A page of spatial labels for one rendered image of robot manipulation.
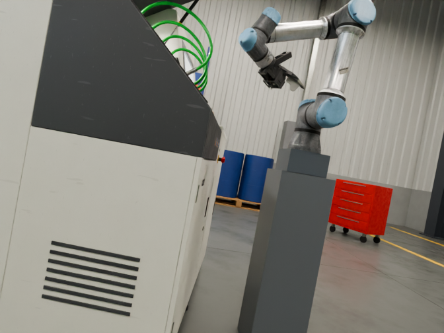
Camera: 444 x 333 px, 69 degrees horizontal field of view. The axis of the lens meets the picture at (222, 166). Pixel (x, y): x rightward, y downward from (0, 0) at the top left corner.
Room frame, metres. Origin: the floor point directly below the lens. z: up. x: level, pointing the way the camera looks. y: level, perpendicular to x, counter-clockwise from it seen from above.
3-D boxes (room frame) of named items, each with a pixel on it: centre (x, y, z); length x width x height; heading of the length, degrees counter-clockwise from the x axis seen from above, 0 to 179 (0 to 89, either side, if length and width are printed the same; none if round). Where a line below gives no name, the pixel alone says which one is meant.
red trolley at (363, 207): (5.08, -2.22, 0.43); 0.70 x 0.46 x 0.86; 32
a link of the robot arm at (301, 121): (1.47, -0.35, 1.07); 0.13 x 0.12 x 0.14; 13
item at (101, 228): (1.41, 0.34, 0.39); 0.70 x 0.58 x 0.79; 177
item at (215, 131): (1.40, 0.07, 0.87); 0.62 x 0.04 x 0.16; 177
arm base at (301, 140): (1.48, -0.35, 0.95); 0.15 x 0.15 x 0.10
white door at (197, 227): (1.39, 0.06, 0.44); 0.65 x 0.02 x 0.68; 177
